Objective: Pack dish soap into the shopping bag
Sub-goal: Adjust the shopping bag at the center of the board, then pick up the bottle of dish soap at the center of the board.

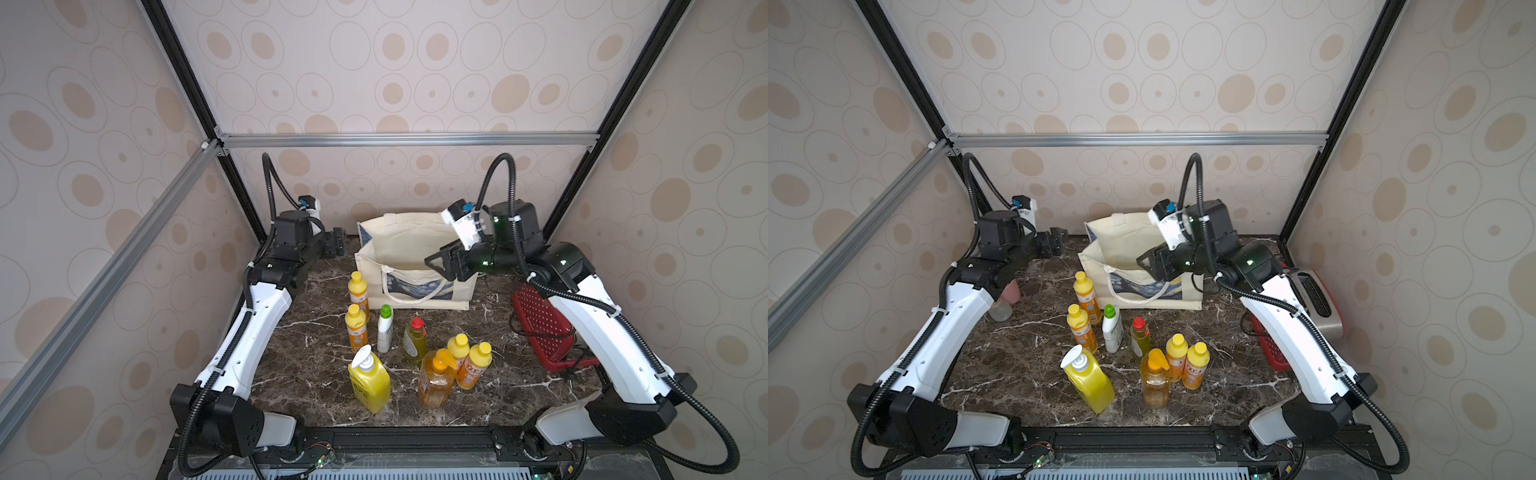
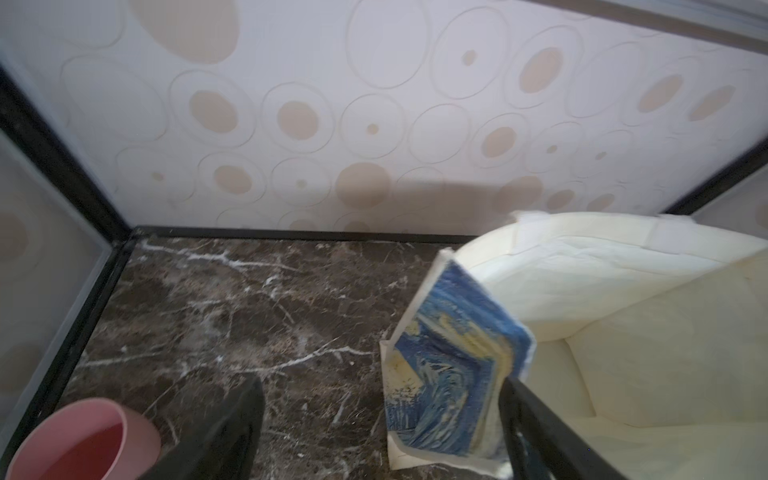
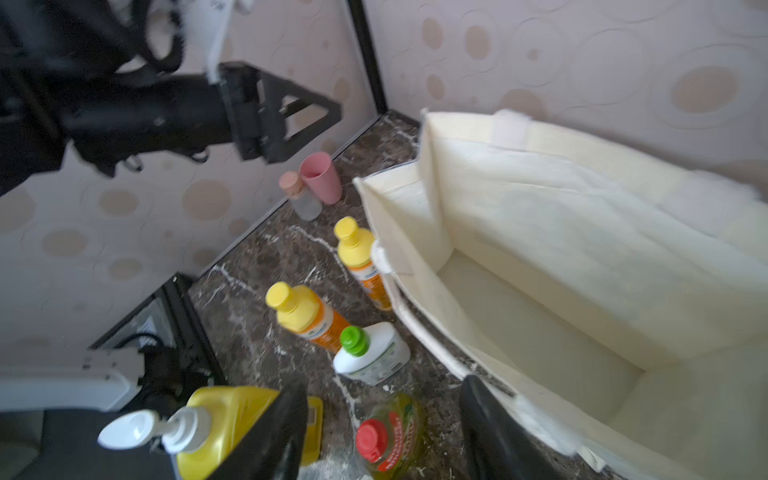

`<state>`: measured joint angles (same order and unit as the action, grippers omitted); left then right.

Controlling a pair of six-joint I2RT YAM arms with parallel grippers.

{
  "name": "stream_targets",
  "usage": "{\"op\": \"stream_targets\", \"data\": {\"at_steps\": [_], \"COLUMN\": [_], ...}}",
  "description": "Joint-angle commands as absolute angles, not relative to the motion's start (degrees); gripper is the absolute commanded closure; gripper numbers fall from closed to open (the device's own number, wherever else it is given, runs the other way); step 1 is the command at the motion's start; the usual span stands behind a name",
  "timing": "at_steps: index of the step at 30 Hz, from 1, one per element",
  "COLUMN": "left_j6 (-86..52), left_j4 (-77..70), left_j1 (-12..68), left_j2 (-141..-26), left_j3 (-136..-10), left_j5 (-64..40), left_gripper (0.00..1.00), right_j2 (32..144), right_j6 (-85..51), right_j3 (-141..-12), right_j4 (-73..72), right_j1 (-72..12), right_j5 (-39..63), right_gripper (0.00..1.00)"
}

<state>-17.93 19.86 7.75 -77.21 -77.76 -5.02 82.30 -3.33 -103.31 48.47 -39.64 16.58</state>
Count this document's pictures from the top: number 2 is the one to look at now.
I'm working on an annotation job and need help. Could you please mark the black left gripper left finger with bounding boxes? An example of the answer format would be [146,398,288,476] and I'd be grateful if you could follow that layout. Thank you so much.
[142,376,265,480]

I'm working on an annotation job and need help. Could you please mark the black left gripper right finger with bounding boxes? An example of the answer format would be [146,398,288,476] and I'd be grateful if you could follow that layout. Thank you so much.
[498,377,625,480]

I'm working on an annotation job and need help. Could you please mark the cream Starry Night tote bag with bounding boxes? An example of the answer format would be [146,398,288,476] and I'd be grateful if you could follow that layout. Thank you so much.
[380,212,767,479]

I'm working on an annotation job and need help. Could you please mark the pink plastic cup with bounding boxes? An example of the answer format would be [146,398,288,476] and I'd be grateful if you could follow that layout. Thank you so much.
[6,398,162,480]

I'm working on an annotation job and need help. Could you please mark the black corner frame post right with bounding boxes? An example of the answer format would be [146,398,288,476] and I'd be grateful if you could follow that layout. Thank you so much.
[663,138,767,216]

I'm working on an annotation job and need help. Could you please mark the black corner frame post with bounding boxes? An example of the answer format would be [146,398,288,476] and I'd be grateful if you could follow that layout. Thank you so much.
[663,138,767,216]
[1,69,132,243]

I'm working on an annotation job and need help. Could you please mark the black corner frame post left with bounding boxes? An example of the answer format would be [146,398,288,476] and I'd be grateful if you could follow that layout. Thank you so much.
[1,69,132,243]

